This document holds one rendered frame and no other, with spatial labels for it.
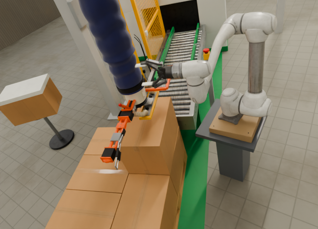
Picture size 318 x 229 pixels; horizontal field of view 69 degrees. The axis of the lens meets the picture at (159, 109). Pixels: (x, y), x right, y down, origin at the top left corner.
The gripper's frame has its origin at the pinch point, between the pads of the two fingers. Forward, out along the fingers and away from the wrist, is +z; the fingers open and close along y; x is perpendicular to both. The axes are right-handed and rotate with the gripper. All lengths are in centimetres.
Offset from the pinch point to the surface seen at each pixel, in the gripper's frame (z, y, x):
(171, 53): 36, 102, 213
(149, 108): 11, 45, 20
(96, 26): 24.2, -27.7, 15.4
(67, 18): 125, -3, 132
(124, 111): 24.0, 32.7, 4.3
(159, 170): 11, 96, -4
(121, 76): 22.0, 10.4, 16.5
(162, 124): 5, 63, 19
